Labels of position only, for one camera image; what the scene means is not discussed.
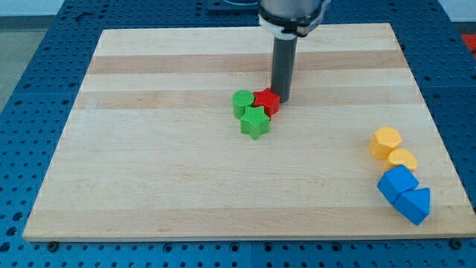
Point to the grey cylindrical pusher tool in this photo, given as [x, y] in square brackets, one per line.
[283, 59]

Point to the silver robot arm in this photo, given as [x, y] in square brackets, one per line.
[288, 20]

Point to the yellow heart block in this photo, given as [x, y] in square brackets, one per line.
[399, 157]

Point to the wooden board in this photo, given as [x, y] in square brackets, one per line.
[151, 150]

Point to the blue cube block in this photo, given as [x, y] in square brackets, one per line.
[396, 181]

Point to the blue triangle block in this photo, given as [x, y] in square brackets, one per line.
[415, 205]

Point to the green star block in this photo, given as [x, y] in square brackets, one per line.
[254, 122]

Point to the red star block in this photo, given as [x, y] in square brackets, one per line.
[269, 100]

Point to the yellow hexagon block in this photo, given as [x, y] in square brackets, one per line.
[384, 141]

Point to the green cylinder block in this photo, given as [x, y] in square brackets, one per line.
[240, 100]

